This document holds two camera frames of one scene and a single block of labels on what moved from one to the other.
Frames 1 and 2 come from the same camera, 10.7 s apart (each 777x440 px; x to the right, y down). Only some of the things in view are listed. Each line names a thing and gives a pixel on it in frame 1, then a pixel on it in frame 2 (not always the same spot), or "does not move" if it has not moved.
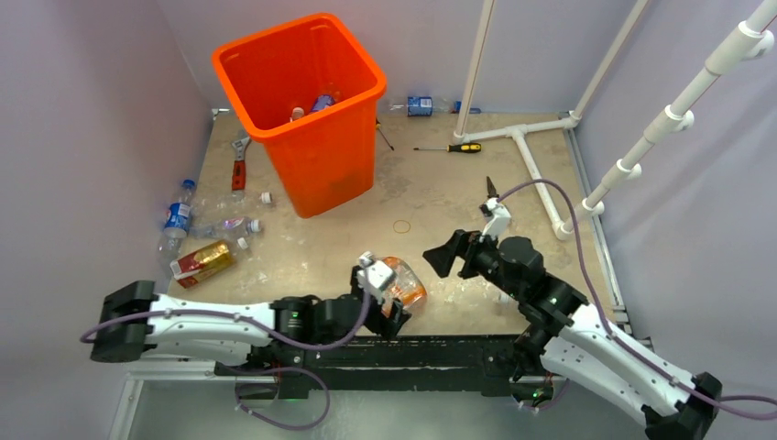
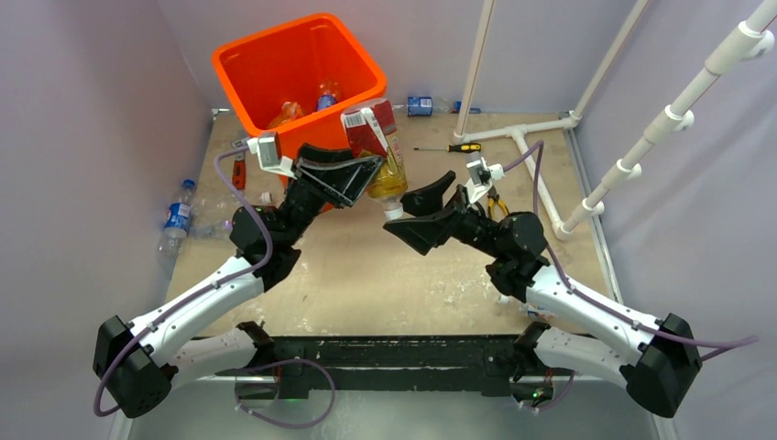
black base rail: x=379 y=366 does not move
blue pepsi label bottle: x=322 y=102 does not move
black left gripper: x=387 y=326 to x=343 y=177
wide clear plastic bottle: x=234 y=201 does not move
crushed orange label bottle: x=407 y=289 to x=290 y=110
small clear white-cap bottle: x=225 y=228 does not move
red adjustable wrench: x=239 y=166 does not move
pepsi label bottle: x=178 y=219 does not move
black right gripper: x=441 y=258 to x=423 y=234
